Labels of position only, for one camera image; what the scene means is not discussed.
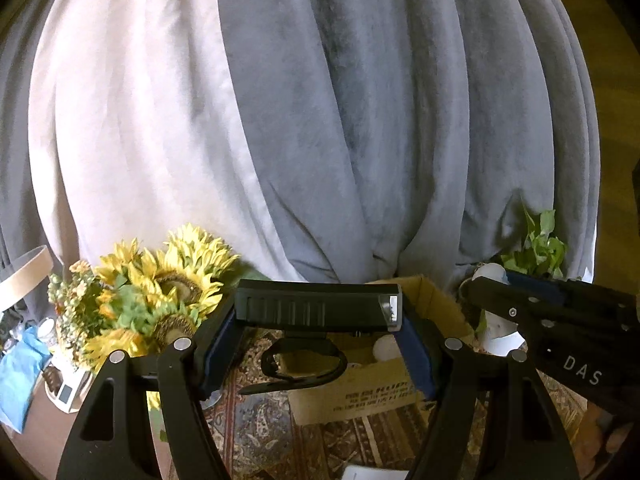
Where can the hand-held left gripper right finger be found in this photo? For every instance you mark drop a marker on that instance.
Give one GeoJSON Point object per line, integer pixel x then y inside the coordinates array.
{"type": "Point", "coordinates": [417, 355]}

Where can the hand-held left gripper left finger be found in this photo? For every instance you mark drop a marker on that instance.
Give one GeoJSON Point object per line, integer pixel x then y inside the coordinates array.
{"type": "Point", "coordinates": [220, 350]}

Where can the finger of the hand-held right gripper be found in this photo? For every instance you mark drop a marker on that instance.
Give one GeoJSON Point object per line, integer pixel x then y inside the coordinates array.
{"type": "Point", "coordinates": [540, 285]}
{"type": "Point", "coordinates": [550, 312]}

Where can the white round container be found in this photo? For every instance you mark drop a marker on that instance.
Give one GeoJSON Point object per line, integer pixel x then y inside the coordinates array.
{"type": "Point", "coordinates": [386, 348]}

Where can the brown cardboard box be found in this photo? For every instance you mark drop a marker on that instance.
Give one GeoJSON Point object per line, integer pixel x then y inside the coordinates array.
{"type": "Point", "coordinates": [360, 390]}

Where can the person's right hand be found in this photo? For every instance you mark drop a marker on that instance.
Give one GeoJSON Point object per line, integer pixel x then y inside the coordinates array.
{"type": "Point", "coordinates": [615, 435]}

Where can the green potted plant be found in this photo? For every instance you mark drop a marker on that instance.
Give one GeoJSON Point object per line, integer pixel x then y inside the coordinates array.
{"type": "Point", "coordinates": [537, 252]}

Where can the white plant pot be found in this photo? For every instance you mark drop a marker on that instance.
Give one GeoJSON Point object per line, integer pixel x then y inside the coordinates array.
{"type": "Point", "coordinates": [495, 337]}

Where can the sunflower bouquet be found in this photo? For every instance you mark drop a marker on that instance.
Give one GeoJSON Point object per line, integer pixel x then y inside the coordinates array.
{"type": "Point", "coordinates": [170, 280]}

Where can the white remote control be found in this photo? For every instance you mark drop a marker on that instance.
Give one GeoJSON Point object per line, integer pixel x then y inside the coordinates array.
{"type": "Point", "coordinates": [375, 473]}

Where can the patterned rug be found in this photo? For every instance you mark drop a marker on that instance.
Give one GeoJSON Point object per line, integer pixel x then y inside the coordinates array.
{"type": "Point", "coordinates": [310, 445]}

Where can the pink flower bunch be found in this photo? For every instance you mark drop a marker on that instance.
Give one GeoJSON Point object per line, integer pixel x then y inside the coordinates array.
{"type": "Point", "coordinates": [75, 300]}

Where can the small white device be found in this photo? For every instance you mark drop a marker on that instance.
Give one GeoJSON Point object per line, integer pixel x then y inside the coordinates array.
{"type": "Point", "coordinates": [66, 393]}

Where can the small glass jar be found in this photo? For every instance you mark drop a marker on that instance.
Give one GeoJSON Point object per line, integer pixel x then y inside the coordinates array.
{"type": "Point", "coordinates": [48, 329]}

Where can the blue cloth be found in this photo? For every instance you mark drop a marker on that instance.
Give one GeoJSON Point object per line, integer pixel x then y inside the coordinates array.
{"type": "Point", "coordinates": [22, 380]}

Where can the white wooden desk lamp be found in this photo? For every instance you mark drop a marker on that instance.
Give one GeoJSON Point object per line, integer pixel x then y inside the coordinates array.
{"type": "Point", "coordinates": [25, 272]}

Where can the grey curtain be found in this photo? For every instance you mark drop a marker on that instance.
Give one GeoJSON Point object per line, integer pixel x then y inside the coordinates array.
{"type": "Point", "coordinates": [400, 110]}
{"type": "Point", "coordinates": [20, 160]}

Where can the beige curtain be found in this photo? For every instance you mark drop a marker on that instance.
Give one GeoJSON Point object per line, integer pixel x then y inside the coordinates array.
{"type": "Point", "coordinates": [140, 110]}

